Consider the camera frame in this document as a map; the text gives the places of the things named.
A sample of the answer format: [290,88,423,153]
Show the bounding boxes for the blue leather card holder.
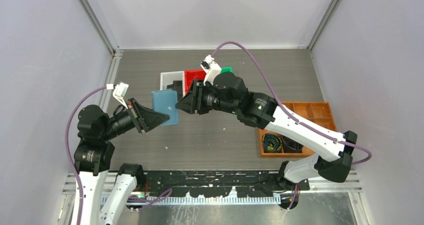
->
[151,89,179,126]

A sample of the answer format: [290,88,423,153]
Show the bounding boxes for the black cards in white bin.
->
[166,80,183,101]

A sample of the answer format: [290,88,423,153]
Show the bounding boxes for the white plastic bin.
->
[159,70,186,96]

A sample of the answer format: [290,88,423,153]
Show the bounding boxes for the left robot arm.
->
[71,98,170,225]

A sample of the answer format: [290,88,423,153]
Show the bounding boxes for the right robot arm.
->
[176,72,353,191]

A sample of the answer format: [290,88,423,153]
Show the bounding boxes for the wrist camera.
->
[200,55,222,85]
[105,82,129,109]

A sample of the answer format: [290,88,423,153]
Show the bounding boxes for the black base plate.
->
[113,170,311,199]

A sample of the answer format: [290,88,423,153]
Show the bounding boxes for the red plastic bin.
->
[183,69,208,96]

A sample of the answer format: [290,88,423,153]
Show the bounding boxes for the green plastic bin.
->
[220,67,233,74]

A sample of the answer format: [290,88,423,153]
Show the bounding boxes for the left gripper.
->
[101,96,170,140]

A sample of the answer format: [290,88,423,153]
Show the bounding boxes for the rolled belt bottom left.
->
[262,133,283,153]

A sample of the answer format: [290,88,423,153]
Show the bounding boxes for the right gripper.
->
[176,78,239,115]

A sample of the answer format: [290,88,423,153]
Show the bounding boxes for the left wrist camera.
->
[105,82,129,109]

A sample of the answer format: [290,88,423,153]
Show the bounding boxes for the orange compartment tray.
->
[257,101,337,159]

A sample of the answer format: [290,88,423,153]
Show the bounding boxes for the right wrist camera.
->
[200,55,222,85]

